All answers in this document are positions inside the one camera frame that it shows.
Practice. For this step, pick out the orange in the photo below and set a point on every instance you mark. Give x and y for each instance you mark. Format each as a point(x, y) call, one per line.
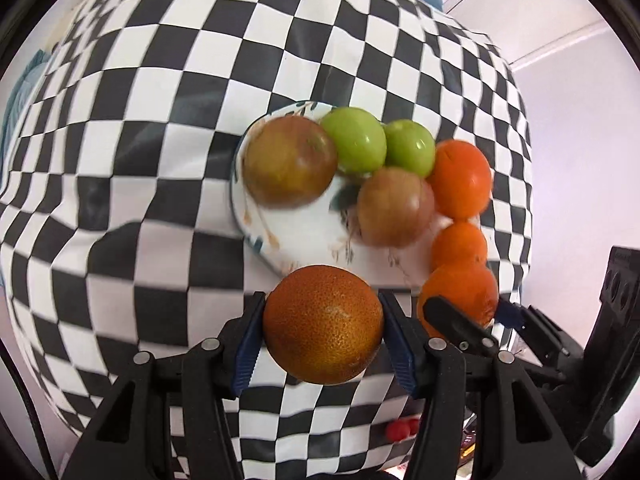
point(461, 180)
point(459, 242)
point(323, 324)
point(469, 286)

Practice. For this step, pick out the white floral ceramic plate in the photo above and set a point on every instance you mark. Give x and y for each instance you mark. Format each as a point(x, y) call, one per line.
point(324, 231)

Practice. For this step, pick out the red apple on plate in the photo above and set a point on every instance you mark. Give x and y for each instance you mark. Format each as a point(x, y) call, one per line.
point(394, 208)

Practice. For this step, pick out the dark red apple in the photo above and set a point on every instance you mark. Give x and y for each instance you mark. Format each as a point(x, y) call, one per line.
point(288, 162)

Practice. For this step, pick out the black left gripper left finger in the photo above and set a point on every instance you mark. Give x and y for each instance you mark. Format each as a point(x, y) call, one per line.
point(129, 436)

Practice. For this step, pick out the orange on plate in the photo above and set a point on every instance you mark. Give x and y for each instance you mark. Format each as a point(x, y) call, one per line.
point(461, 180)

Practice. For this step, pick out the red cherry tomato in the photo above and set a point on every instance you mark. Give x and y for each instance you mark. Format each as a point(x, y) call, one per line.
point(413, 425)
point(397, 431)

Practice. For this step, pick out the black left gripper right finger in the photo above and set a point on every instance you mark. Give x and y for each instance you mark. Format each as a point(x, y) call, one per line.
point(433, 370)

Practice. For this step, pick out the black white checkered cloth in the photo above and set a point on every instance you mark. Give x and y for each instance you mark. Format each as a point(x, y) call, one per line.
point(116, 232)

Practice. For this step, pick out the large green apple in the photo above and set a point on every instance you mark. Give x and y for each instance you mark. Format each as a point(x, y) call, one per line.
point(359, 138)

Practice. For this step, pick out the small green apple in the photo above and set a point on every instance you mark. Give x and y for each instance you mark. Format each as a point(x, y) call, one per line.
point(410, 146)

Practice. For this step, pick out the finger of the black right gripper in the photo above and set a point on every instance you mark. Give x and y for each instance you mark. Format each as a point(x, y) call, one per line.
point(540, 334)
point(457, 328)

